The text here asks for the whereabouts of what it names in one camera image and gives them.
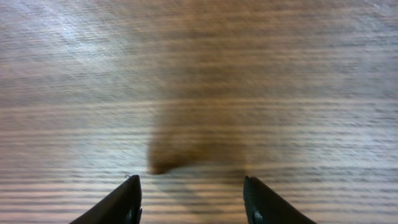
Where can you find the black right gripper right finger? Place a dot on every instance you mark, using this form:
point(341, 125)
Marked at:
point(265, 206)

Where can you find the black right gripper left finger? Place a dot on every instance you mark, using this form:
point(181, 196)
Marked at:
point(121, 206)

